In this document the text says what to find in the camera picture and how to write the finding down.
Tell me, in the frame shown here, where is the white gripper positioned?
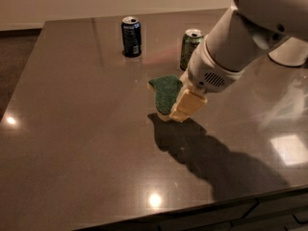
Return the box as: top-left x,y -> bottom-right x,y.
169,38 -> 244,122

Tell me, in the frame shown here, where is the green and yellow sponge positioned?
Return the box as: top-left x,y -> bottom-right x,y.
147,75 -> 183,121

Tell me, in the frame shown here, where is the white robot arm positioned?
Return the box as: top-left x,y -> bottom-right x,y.
169,0 -> 308,122

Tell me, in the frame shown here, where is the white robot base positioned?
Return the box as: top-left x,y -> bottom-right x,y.
269,38 -> 308,67

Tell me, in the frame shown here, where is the green soda can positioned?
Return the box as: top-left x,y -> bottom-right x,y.
180,28 -> 204,70

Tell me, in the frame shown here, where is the blue pepsi can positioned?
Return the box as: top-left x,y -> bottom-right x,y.
121,16 -> 141,58

